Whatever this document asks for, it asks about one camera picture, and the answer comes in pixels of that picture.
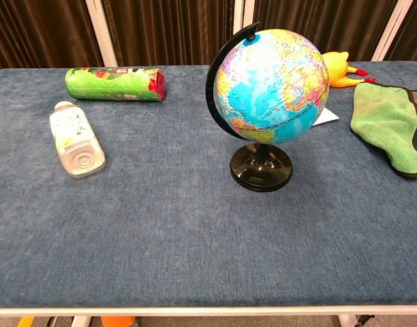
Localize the green cylindrical snack can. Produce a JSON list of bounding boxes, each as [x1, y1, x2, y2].
[[65, 67, 166, 103]]

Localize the green microfiber cloth black trim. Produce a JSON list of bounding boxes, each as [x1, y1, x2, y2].
[[350, 82, 417, 180]]

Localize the brown curtain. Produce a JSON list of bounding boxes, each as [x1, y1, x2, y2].
[[0, 0, 417, 74]]

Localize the clear plastic bottle white cap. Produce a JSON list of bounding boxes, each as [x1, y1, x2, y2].
[[48, 100, 107, 179]]

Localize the white frame post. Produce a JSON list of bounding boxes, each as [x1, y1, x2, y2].
[[232, 0, 256, 34], [371, 0, 415, 63], [84, 0, 119, 68]]

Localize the white paper sheet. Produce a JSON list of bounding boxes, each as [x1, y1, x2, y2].
[[313, 107, 341, 127]]

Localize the yellow rubber chicken toy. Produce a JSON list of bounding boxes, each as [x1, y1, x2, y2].
[[321, 51, 377, 89]]

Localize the globe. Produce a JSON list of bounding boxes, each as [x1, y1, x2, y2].
[[204, 21, 330, 192]]

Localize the blue fabric table cover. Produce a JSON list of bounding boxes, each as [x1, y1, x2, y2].
[[0, 61, 417, 309]]

